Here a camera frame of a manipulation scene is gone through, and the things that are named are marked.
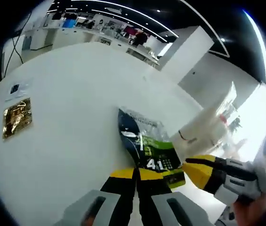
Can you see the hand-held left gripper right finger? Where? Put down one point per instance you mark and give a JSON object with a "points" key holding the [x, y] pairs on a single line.
{"points": [[154, 204]]}

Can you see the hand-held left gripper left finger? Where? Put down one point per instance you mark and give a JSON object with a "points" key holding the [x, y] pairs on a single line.
{"points": [[116, 202]]}

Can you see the green dark skincare mask packet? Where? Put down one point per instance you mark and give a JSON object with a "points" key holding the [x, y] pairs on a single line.
{"points": [[144, 143]]}

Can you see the gold foil skincare sachet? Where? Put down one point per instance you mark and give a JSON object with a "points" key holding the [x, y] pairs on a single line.
{"points": [[17, 117]]}

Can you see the person's right hand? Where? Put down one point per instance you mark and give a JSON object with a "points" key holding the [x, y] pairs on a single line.
{"points": [[251, 212]]}

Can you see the white office counter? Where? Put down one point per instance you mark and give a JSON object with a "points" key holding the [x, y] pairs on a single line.
{"points": [[43, 37]]}

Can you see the blue bin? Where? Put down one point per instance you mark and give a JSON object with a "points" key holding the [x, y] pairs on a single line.
{"points": [[68, 23]]}

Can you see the red wall screen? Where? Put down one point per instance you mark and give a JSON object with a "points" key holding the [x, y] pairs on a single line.
{"points": [[130, 30]]}

